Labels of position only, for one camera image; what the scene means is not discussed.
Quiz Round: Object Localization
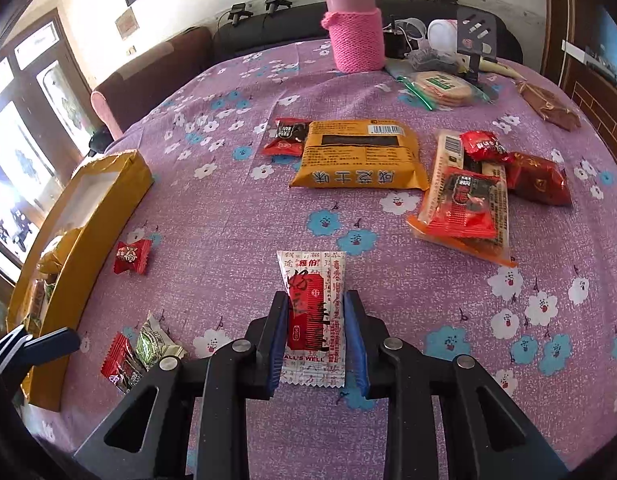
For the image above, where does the red black snack packet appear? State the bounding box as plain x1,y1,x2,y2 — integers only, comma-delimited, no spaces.
419,169,501,240

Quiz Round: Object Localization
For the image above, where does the small wall plaque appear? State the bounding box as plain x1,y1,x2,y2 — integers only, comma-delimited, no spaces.
115,7,139,38

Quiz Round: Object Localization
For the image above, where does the white container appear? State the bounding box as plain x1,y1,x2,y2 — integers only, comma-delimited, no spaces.
427,18,461,53

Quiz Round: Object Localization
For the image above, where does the yellow wrapped snack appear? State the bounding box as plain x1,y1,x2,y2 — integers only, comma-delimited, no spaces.
38,227,84,281

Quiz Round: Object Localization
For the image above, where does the round crackers clear pack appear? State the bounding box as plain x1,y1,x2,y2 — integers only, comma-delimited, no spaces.
397,71,489,111

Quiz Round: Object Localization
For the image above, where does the brown foil packet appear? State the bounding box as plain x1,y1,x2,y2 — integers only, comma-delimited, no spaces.
517,81,581,131

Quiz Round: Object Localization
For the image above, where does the yellow snack pack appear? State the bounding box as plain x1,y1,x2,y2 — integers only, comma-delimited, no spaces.
290,119,430,192

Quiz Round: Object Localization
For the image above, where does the dark red foil snack packet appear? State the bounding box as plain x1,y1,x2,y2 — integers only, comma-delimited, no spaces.
503,151,573,207

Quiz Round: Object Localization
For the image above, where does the small black device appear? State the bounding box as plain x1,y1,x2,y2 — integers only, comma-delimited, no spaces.
385,27,406,58

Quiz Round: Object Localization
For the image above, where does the white red snack packet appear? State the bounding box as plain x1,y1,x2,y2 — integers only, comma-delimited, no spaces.
276,249,348,390

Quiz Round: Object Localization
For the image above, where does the black sofa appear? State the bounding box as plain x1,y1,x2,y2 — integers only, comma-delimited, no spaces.
211,0,524,68

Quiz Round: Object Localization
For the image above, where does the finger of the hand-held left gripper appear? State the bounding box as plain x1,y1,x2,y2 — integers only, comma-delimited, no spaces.
8,326,82,378
0,325,29,356

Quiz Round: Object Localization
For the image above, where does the green white candy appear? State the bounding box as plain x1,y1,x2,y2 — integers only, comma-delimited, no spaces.
136,312,186,371

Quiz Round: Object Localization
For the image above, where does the red black candy packet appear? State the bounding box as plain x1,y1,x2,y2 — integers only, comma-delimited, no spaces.
262,117,313,157
101,332,149,395

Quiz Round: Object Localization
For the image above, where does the yellow cardboard box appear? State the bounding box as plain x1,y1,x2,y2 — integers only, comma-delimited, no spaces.
6,149,154,411

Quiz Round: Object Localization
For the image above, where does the wooden door frame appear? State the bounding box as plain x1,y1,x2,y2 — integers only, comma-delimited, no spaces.
541,0,579,91

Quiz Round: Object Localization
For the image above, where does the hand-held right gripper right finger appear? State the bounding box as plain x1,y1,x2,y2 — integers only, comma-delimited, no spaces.
342,290,569,480

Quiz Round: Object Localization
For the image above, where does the small red candy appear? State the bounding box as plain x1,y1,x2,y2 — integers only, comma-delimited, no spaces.
112,239,153,276

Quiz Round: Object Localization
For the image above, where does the crumpled clear plastic bag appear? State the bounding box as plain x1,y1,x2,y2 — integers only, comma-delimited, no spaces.
405,47,461,72

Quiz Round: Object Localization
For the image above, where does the clear plastic cup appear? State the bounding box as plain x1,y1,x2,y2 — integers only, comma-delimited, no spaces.
393,17,429,51

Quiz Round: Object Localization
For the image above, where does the low cabinet with clutter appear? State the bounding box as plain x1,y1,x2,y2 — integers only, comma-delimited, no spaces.
561,39,617,91

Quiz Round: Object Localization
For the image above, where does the cream orange cracker pack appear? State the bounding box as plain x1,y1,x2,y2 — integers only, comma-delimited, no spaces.
407,130,518,267

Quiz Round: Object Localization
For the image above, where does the maroon chair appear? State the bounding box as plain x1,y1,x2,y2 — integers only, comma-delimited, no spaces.
91,26,214,140

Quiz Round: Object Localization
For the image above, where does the pink knit-sleeved thermos bottle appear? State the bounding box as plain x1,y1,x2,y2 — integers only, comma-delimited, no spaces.
321,0,386,73

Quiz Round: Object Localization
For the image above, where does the bright red candy packet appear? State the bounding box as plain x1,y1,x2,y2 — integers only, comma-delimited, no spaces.
459,131,514,163

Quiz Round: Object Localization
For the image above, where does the grey phone stand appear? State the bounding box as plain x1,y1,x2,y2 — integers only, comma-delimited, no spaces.
455,6,500,98

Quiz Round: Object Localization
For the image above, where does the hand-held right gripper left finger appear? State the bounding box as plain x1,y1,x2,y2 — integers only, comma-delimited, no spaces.
73,290,289,480

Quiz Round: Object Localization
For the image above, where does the glass door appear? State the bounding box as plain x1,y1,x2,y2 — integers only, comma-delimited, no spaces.
0,10,96,286

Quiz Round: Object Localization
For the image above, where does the beige long object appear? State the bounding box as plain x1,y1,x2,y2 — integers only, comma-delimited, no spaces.
481,56,526,81

